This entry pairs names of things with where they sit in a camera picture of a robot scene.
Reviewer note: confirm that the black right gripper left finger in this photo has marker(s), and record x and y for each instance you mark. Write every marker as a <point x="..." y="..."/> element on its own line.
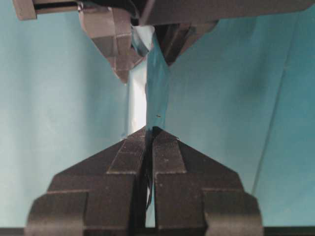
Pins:
<point x="103" y="195"/>

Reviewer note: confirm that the silver zip bag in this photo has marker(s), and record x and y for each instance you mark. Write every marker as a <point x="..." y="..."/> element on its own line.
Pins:
<point x="148" y="84"/>

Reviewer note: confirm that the teal table cloth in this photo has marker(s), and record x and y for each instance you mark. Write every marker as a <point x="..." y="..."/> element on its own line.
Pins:
<point x="244" y="95"/>

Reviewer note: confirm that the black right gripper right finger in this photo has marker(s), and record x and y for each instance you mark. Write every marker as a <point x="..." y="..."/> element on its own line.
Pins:
<point x="198" y="196"/>

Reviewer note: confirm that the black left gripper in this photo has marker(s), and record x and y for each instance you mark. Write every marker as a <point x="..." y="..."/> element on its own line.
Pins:
<point x="178" y="22"/>

